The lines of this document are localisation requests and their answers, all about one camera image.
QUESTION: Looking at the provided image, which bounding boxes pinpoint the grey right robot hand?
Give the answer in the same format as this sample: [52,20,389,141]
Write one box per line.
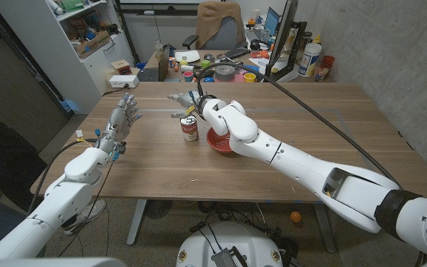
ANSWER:
[167,90,205,119]

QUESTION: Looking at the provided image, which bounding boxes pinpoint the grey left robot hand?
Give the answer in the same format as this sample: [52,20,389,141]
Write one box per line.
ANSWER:
[96,92,143,154]

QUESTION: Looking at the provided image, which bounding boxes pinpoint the red and white soup can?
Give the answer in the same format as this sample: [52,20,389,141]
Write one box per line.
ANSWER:
[179,115,199,142]

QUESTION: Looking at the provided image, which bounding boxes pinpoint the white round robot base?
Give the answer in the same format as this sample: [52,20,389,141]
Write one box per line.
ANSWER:
[176,221,284,267]

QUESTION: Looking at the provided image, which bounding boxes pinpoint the red bowl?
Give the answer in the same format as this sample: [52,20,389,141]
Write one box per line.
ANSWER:
[206,127,244,154]

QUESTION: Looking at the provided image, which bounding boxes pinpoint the wooden desk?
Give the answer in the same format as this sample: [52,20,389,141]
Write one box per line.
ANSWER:
[145,47,335,83]

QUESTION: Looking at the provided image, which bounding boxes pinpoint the white power box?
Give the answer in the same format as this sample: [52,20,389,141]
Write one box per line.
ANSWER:
[108,74,140,89]

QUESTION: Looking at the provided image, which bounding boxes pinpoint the grey tape roll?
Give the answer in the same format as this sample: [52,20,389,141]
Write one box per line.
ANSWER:
[214,65,236,83]

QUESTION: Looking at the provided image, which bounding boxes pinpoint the black laptop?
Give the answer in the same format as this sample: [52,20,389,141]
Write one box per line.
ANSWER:
[137,44,171,82]

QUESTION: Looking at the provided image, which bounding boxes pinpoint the small wooden box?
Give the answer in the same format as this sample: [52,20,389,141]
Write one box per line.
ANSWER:
[110,59,132,76]

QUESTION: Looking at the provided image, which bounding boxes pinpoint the clear bottle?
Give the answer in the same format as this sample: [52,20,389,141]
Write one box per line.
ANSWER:
[153,39,165,60]

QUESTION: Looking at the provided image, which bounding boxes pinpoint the white shelf cabinet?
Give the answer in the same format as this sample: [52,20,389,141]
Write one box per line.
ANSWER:
[0,0,135,115]

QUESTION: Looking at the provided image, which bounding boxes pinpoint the black keyboard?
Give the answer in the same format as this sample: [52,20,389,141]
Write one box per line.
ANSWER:
[216,46,251,60]

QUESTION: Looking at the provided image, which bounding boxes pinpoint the grey office chair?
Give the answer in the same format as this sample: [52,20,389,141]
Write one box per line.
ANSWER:
[182,14,250,51]

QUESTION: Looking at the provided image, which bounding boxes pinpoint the cardboard box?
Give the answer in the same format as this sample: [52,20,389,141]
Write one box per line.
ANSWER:
[73,30,111,59]

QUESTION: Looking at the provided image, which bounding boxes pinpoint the black headphones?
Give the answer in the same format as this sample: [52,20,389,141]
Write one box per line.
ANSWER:
[249,39,272,52]

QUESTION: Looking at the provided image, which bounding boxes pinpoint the brown jacket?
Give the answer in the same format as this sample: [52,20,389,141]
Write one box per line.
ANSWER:
[195,1,247,50]

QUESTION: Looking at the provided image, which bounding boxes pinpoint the black floor fan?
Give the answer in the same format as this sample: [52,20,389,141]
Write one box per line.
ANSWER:
[145,199,173,220]

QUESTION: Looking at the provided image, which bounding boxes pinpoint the grey table leg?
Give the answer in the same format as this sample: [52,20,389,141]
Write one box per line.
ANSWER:
[126,199,148,246]
[311,202,337,254]

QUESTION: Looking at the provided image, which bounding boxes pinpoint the green box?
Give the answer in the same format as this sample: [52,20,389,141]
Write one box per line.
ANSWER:
[60,0,85,12]

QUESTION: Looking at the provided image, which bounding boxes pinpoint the white plastic jar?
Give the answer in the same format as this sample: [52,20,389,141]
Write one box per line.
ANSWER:
[297,42,322,78]

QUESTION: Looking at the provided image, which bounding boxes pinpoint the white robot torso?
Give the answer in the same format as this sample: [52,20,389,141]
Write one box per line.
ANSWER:
[0,257,128,267]

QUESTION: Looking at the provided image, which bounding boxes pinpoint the grey mesh adapter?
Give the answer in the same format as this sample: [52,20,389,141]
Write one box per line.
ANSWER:
[211,248,239,267]

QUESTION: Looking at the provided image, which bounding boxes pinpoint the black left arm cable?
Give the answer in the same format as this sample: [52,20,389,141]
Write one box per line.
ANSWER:
[27,137,99,214]

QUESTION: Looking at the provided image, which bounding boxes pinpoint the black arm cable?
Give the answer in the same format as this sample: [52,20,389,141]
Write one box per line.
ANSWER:
[195,62,404,191]
[27,137,99,214]

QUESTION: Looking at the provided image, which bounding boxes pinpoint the whiteboard with black frame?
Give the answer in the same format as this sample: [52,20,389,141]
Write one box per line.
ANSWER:
[113,0,203,64]

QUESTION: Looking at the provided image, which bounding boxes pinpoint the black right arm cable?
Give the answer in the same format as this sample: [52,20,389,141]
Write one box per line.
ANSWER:
[195,62,404,191]

